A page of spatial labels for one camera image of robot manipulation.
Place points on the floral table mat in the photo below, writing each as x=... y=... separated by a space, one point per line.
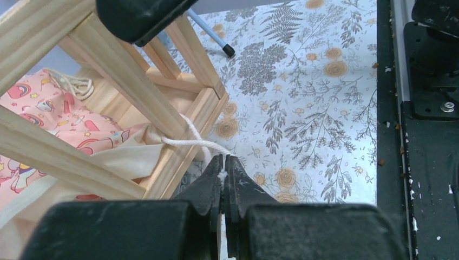
x=302 y=88

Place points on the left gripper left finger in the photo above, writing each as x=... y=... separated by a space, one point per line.
x=185 y=227

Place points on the pink patterned bed cushion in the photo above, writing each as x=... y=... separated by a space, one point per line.
x=84 y=152

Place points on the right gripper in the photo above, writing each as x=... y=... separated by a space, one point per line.
x=139 y=21

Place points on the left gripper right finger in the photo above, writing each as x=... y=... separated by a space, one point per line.
x=259 y=227

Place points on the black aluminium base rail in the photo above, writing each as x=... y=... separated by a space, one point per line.
x=417 y=124

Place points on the wooden pet bed frame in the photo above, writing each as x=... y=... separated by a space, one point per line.
x=30 y=29

